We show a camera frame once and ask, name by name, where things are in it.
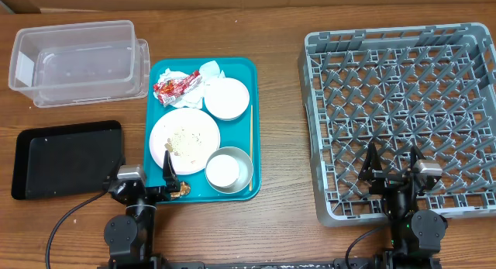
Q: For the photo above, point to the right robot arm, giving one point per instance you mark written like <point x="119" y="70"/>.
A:
<point x="415" y="234"/>

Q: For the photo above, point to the black plastic tray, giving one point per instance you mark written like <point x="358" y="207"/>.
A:
<point x="65" y="160"/>

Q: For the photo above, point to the large white plate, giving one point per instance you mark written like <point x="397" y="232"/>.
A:
<point x="190" y="136"/>

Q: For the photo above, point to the wooden chopstick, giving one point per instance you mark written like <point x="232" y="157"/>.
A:
<point x="251" y="145"/>

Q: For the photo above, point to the white cup in bowl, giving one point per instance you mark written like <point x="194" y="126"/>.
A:
<point x="222" y="171"/>

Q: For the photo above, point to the teal serving tray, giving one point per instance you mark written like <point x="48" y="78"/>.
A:
<point x="234" y="133"/>

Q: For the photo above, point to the small white bowl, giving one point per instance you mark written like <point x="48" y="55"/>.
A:
<point x="226" y="98"/>

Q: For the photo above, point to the brown food scrap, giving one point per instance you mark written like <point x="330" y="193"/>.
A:
<point x="185" y="189"/>

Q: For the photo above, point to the clear plastic bin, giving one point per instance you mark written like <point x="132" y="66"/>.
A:
<point x="80" y="63"/>

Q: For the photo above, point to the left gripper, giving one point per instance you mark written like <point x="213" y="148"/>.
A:
<point x="170" y="179"/>

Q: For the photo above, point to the red snack wrapper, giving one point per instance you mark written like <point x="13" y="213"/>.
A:
<point x="173" y="85"/>

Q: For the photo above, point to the grey dishwasher rack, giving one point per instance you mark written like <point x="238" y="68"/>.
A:
<point x="431" y="87"/>

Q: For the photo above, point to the metal bowl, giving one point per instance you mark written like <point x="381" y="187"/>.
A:
<point x="245" y="169"/>

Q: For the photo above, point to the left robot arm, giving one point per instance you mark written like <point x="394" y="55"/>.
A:
<point x="130" y="236"/>

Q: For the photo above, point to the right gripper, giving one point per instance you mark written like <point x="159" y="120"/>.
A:
<point x="393" y="177"/>

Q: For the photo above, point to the white napkin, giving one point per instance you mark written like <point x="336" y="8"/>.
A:
<point x="210" y="71"/>
<point x="192" y="99"/>

